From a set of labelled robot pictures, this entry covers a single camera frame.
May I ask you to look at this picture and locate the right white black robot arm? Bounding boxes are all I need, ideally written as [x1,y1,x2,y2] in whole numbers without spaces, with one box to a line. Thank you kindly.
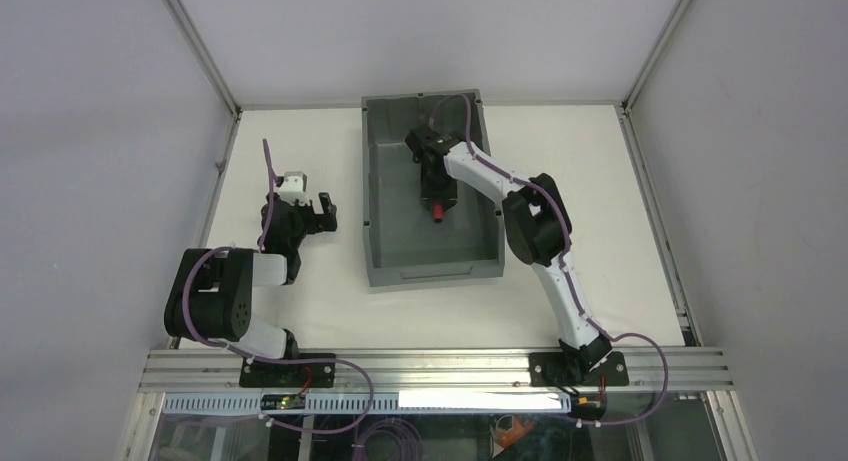
[405,126,612,382]

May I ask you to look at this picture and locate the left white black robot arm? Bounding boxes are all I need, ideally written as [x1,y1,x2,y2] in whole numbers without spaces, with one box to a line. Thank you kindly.
[163,192,338,361]

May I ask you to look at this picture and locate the grey plastic storage bin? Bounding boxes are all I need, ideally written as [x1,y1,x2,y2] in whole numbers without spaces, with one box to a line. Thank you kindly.
[361,89,505,287]

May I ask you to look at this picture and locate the small green circuit board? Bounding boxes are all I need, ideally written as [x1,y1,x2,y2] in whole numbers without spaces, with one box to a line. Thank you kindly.
[260,394,306,411]

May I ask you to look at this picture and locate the orange object under table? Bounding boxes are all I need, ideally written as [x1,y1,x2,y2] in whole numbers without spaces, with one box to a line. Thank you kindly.
[491,415,534,449]

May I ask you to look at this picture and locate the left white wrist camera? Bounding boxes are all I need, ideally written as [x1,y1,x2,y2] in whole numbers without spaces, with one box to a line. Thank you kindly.
[275,171,312,206]

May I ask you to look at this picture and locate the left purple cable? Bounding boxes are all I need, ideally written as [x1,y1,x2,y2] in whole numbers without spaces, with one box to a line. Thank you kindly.
[181,138,425,461]

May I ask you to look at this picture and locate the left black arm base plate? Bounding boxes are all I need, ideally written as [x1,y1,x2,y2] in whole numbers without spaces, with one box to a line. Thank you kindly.
[238,353,336,389]

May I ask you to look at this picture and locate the white slotted cable duct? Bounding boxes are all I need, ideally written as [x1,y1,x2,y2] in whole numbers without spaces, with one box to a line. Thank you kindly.
[163,390,571,416]

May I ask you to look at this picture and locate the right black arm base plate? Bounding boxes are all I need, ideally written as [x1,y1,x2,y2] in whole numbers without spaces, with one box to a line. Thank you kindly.
[528,351,630,387]

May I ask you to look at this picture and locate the aluminium extrusion rail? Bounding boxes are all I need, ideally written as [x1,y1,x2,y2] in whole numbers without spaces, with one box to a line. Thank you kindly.
[138,347,735,393]

